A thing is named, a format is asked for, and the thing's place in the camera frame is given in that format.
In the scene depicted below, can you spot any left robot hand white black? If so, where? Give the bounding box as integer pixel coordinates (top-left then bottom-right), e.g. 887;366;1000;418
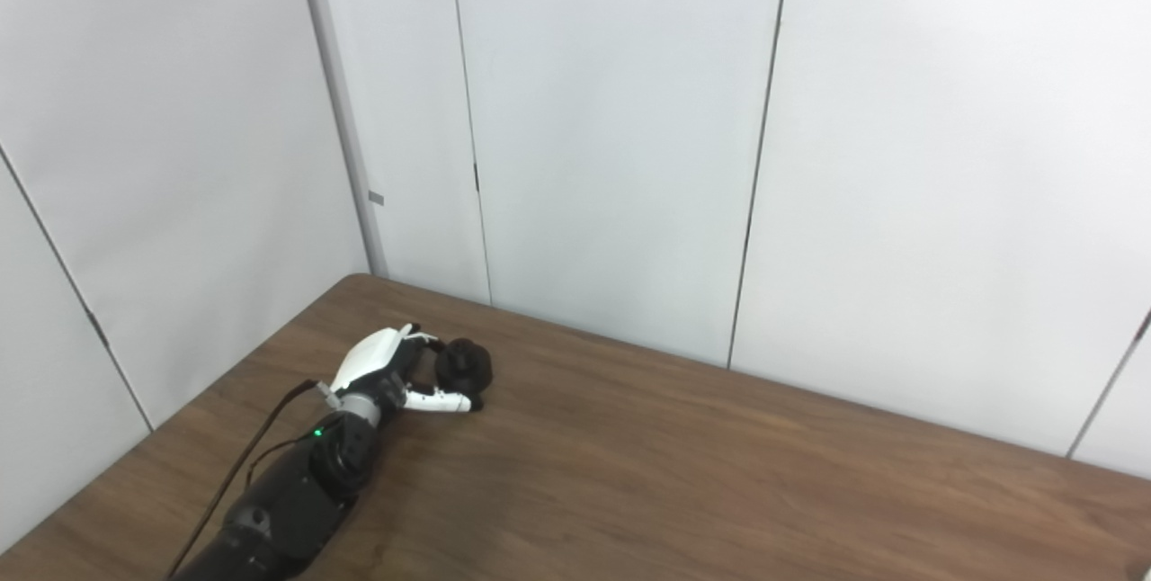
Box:
328;323;486;429

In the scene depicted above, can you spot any round black part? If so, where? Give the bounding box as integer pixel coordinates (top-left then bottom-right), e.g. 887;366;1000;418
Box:
434;338;494;398

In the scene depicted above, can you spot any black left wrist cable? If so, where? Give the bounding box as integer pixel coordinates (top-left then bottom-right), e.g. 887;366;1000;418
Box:
166;379;320;577

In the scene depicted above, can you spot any grey wall corner post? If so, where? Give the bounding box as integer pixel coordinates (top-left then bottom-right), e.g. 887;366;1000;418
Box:
292;0;389;279

